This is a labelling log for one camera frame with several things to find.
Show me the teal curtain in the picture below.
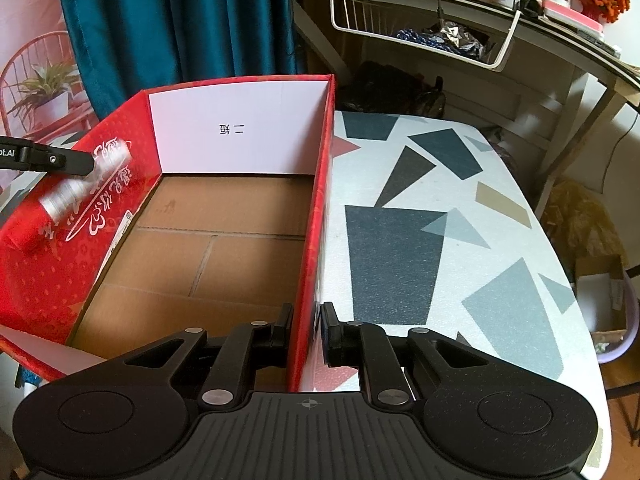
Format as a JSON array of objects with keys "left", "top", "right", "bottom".
[{"left": 55, "top": 0, "right": 308, "bottom": 116}]

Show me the geometric patterned table cover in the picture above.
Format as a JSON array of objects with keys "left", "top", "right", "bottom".
[{"left": 295, "top": 110, "right": 612, "bottom": 480}]

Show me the white wire basket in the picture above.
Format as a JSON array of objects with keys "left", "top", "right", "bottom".
[{"left": 328, "top": 0, "right": 523, "bottom": 72}]

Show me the silver metallic tube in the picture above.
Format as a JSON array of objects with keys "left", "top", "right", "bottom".
[{"left": 40, "top": 147, "right": 133, "bottom": 222}]

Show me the pink wall poster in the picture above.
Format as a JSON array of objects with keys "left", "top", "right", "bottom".
[{"left": 0, "top": 0, "right": 101, "bottom": 221}]

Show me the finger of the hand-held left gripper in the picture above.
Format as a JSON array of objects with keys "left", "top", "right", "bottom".
[{"left": 22, "top": 140, "right": 97, "bottom": 177}]

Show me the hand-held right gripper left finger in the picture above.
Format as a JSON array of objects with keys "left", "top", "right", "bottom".
[{"left": 122, "top": 302, "right": 294, "bottom": 409}]

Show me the yellow plastic bag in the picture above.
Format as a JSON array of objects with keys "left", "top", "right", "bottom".
[{"left": 542, "top": 180, "right": 626, "bottom": 282}]

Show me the small cardboard box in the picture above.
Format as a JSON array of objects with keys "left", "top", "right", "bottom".
[{"left": 575, "top": 255, "right": 632, "bottom": 346}]

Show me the red cardboard box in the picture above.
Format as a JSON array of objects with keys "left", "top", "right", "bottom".
[{"left": 0, "top": 74, "right": 337, "bottom": 393}]

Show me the crumpled silver foil packet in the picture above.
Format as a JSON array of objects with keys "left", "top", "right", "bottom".
[{"left": 434, "top": 21, "right": 492, "bottom": 62}]

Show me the purple plastic basin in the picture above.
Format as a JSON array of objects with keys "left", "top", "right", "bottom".
[{"left": 592, "top": 267, "right": 640, "bottom": 366}]

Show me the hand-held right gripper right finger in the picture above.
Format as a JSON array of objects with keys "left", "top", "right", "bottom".
[{"left": 320, "top": 301, "right": 494, "bottom": 407}]

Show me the pink flat box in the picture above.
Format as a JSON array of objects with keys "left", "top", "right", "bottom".
[{"left": 541, "top": 0, "right": 607, "bottom": 36}]

